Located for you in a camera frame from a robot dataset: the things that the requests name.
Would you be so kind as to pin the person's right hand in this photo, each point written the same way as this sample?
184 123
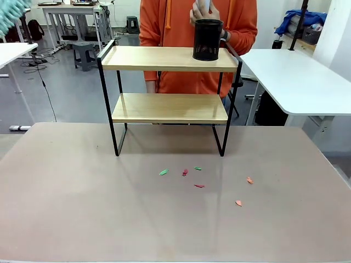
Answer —
150 87

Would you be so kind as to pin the person's left hand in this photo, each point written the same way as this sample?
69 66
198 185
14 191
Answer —
197 12

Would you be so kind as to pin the black mesh pen holder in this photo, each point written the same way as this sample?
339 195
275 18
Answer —
207 41

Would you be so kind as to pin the large green paper scrap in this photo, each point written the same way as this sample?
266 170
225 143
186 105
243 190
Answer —
164 172

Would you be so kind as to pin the small red paper scrap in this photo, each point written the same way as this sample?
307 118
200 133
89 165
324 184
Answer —
185 172

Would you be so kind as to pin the long red paper scrap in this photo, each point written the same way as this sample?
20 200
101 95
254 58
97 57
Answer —
199 186

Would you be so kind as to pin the pink paper scrap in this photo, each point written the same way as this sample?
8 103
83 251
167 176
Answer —
249 180

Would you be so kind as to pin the orange paper scrap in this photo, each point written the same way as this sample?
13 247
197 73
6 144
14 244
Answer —
238 203

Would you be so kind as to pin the teal chenille duster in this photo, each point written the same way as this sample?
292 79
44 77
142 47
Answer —
11 11

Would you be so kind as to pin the person in orange hoodie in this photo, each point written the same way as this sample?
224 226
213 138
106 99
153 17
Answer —
178 33

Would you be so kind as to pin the dark wrist watch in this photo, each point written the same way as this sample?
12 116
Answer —
226 35

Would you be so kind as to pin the dark plastic stool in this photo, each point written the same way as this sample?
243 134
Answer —
131 24

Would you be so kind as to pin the grey plastic stool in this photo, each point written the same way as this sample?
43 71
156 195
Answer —
85 53

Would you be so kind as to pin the black folding chair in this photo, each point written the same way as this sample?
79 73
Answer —
236 85

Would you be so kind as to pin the small black cup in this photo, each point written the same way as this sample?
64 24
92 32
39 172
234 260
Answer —
277 44

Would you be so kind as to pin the blue cloth pile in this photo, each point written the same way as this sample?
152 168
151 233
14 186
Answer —
301 17

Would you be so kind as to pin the large white side table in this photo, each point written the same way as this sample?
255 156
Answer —
288 76

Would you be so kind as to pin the grey storage basket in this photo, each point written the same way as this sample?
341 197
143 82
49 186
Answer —
311 34

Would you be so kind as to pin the black bin under table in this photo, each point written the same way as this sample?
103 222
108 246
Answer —
270 109

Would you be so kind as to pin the black backpack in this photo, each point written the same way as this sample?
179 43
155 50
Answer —
35 30

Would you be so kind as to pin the white power strip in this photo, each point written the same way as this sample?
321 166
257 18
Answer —
19 127

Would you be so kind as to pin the small white side table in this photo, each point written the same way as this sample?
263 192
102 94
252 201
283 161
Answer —
13 50

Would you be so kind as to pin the wooden two-tier black-frame shelf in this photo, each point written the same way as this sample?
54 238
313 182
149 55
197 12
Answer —
164 109

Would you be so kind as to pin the black camera stand pole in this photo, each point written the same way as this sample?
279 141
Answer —
25 27
298 24

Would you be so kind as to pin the grey-frame background desk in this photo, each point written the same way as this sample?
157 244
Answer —
71 8

